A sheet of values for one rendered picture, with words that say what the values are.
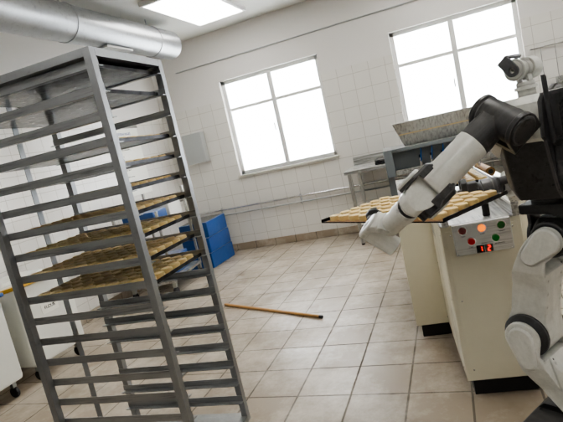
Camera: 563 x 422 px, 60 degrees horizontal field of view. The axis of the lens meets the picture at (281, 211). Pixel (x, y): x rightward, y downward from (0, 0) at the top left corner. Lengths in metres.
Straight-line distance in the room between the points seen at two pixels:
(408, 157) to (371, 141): 3.27
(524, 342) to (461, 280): 0.65
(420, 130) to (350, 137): 3.38
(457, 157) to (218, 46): 5.75
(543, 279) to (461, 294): 0.75
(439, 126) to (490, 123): 1.59
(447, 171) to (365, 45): 5.02
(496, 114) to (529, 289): 0.62
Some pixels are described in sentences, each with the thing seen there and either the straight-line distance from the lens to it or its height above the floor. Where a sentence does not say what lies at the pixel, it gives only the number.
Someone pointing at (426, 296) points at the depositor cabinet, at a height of 0.27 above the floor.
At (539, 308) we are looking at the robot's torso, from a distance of 1.76.
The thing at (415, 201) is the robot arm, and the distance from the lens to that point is 1.37.
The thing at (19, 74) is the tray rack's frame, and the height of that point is 1.80.
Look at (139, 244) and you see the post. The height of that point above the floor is 1.12.
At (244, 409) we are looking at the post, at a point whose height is 0.19.
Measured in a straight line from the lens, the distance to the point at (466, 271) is 2.35.
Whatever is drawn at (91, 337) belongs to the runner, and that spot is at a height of 0.78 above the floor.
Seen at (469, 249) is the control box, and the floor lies 0.72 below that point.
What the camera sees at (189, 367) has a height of 0.41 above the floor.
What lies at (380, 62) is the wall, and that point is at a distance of 6.25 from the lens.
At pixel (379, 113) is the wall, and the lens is 6.23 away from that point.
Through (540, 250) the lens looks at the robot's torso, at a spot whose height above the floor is 0.88.
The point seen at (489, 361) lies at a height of 0.18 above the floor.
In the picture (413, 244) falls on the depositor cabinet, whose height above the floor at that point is 0.60.
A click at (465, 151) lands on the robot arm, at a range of 1.36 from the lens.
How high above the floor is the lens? 1.36
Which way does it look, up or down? 8 degrees down
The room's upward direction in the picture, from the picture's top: 13 degrees counter-clockwise
